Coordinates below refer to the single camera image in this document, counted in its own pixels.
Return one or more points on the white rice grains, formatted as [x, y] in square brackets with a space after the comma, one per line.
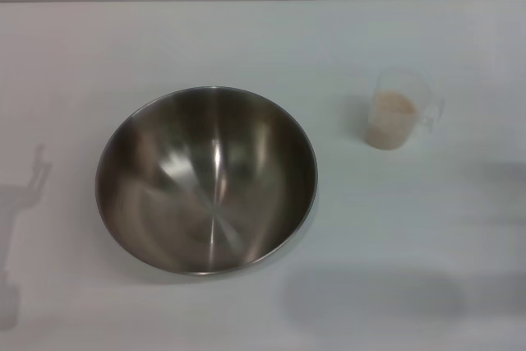
[390, 121]

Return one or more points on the clear plastic measuring cup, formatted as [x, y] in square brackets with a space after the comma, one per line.
[427, 100]

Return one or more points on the stainless steel mixing bowl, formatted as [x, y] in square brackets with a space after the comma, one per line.
[205, 186]

